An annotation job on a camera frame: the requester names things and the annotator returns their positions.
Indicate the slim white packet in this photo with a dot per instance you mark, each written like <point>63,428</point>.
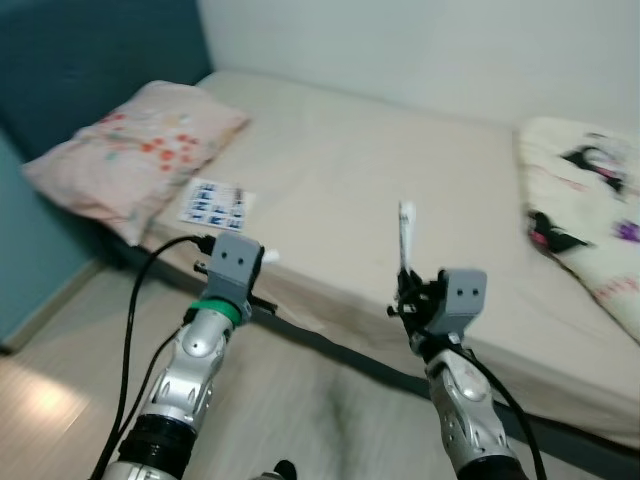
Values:
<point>406,235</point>

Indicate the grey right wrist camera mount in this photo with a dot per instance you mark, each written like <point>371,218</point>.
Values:
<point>463,295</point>

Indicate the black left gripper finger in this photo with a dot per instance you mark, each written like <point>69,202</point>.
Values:
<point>261,256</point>

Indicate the cream cartoon print blanket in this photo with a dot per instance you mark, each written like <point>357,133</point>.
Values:
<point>580,230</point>

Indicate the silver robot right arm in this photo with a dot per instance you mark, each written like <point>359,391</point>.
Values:
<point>470,400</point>

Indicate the pink pillow with orange spots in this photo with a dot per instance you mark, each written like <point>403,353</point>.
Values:
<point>130,150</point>

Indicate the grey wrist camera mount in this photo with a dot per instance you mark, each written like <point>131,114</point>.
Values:
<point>235,265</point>
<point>463,295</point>

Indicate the white paper with blue print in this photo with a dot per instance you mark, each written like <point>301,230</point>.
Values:
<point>217,203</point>

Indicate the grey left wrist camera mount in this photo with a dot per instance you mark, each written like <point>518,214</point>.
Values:
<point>235,265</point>

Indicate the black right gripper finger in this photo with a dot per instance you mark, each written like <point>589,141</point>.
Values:
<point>420,283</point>
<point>403,283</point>

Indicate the teal fabric headboard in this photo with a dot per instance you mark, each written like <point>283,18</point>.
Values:
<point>80,50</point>

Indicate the dark teal bed side rail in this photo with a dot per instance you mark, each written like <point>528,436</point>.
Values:
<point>600,440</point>

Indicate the small white scrap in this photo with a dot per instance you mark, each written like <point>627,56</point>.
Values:
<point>271,256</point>

